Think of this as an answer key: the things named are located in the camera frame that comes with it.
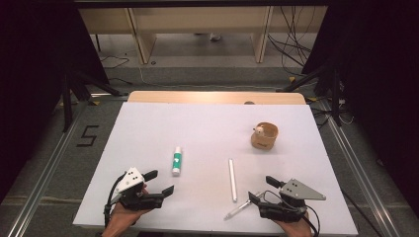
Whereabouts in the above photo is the wooden table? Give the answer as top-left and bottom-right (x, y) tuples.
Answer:
(127, 91), (306, 106)

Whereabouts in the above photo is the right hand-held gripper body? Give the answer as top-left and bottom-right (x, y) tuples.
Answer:
(257, 178), (327, 223)

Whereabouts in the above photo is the clear pen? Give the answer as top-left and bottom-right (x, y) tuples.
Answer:
(223, 192), (263, 221)

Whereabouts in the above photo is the black floor cable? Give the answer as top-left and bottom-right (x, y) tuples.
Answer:
(99, 54), (130, 69)

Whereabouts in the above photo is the left hand-held gripper cable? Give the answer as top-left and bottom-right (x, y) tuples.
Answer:
(103, 172), (127, 228)

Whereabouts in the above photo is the black tape floor mark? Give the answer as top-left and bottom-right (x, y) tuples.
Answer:
(76, 124), (100, 148)

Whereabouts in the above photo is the white pen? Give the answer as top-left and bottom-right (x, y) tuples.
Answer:
(228, 158), (238, 202)

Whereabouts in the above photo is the green and white glue stick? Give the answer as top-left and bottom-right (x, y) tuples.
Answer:
(171, 146), (183, 177)

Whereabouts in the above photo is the right hand-held gripper cable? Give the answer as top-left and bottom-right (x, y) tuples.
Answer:
(262, 189), (321, 237)

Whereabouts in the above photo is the black tripod stand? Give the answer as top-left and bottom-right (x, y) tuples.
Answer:
(276, 63), (344, 127)
(60, 70), (123, 132)

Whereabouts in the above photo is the white board mat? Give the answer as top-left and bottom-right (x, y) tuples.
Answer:
(72, 101), (359, 236)

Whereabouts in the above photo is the person's right hand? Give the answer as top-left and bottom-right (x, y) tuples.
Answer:
(275, 211), (314, 237)

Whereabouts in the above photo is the bundle of black cables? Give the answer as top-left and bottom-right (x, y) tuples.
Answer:
(267, 5), (317, 77)

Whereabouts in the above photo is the hand-held gripper cable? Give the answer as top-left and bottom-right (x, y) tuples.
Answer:
(103, 172), (127, 228)
(262, 189), (321, 237)

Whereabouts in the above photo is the black curtain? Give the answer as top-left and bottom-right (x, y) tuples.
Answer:
(300, 0), (419, 218)
(0, 0), (110, 201)

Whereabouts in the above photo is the aluminium floor rail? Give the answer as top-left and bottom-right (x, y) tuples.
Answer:
(317, 98), (401, 237)
(6, 93), (129, 237)

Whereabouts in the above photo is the person's left hand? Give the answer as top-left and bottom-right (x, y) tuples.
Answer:
(102, 200), (152, 233)

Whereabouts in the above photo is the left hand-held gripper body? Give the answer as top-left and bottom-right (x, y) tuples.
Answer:
(113, 167), (166, 211)

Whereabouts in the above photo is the light wooden desk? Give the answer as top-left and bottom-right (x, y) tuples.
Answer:
(78, 6), (329, 65)

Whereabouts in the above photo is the wooden pen holder cup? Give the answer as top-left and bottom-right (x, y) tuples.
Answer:
(250, 121), (280, 151)

